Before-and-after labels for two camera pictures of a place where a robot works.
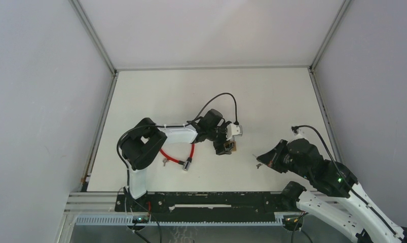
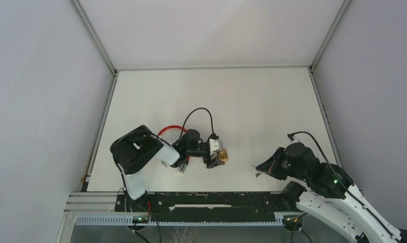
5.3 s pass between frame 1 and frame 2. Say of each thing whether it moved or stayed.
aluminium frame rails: stayed
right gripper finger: moved
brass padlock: moved
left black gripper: moved
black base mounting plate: stayed
